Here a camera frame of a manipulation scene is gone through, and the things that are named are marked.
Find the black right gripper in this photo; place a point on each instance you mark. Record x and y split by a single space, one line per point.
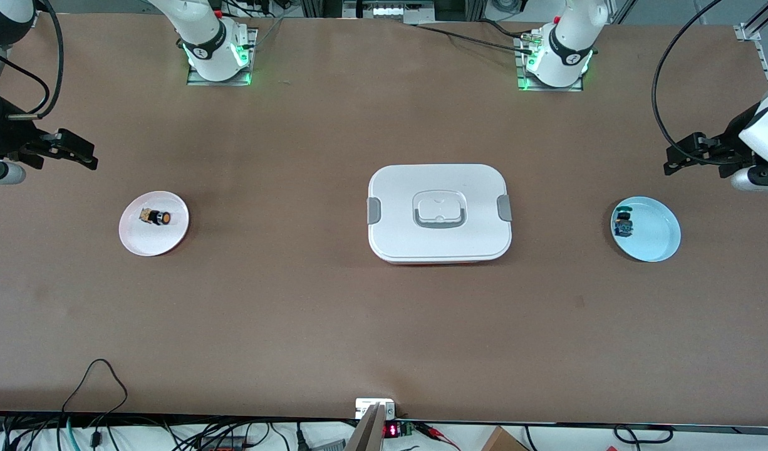
5 135

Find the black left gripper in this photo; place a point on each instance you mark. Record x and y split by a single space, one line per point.
730 140

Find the orange push-button switch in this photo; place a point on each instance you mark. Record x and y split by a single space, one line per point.
153 217

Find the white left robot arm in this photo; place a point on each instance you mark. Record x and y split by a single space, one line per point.
569 50

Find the white lunch box grey latches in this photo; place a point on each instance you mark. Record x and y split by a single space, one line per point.
396 188

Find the brown cardboard box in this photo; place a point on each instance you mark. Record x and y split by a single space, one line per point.
503 441

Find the light blue round plate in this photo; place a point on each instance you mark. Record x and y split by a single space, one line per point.
656 232

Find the white round plate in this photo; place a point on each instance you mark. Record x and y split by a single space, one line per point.
158 241

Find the white power strip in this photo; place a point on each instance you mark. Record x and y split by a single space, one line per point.
390 10

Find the red clip lead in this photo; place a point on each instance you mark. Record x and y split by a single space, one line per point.
435 431

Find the red LED display module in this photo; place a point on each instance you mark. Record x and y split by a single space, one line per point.
391 431

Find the green push-button switch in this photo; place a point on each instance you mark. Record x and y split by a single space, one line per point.
623 224

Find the aluminium frame rail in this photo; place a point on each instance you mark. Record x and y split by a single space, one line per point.
748 31

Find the white metal bracket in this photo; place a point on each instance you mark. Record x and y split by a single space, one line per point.
365 406

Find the grey mounting post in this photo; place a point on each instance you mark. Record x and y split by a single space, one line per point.
366 435

